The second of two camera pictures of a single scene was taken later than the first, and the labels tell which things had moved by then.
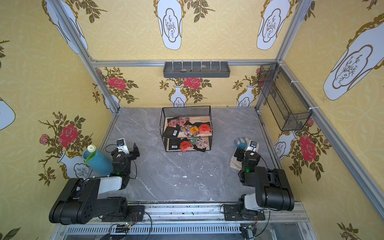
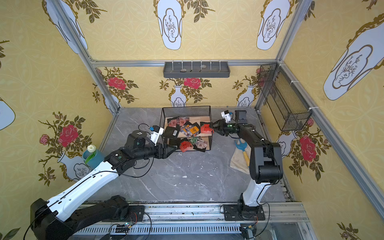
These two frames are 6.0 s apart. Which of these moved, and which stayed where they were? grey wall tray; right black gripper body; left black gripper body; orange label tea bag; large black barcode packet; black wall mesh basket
Moved: right black gripper body; left black gripper body
Stayed: black wall mesh basket; orange label tea bag; grey wall tray; large black barcode packet
